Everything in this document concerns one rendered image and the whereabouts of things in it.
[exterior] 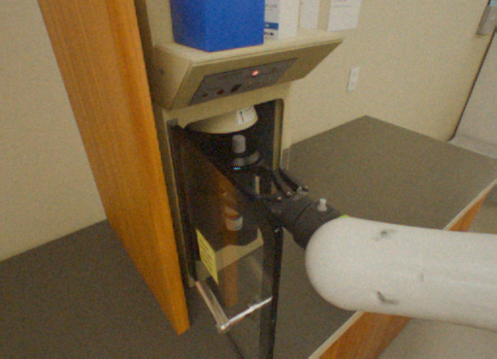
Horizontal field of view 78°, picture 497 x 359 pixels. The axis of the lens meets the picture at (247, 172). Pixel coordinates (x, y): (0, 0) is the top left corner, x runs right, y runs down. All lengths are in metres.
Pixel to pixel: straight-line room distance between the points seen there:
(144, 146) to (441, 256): 0.37
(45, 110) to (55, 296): 0.47
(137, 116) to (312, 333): 0.58
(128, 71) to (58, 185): 0.67
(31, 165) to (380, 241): 0.87
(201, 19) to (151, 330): 0.63
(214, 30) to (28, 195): 0.76
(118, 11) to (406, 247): 0.39
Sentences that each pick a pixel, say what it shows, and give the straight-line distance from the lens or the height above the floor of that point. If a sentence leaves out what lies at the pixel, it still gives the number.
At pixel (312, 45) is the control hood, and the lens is 0.57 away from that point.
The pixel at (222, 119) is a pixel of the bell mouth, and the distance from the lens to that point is 0.66.
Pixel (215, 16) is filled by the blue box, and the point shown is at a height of 1.55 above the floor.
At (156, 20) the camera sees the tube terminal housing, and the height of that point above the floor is 1.54.
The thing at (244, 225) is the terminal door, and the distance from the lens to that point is 0.37.
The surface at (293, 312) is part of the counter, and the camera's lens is 0.79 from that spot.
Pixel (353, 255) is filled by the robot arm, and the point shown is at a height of 1.35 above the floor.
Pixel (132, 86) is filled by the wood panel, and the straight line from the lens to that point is 0.42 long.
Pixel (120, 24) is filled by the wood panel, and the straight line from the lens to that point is 0.41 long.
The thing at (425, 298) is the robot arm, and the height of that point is 1.34.
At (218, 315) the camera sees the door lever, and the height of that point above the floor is 1.21.
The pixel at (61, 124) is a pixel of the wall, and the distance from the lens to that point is 0.97.
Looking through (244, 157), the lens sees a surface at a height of 1.28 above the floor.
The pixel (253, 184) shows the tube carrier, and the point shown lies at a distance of 0.68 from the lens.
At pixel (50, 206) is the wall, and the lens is 1.07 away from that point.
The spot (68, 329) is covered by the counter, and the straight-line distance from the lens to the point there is 0.86.
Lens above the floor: 1.59
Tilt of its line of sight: 32 degrees down
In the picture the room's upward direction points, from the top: straight up
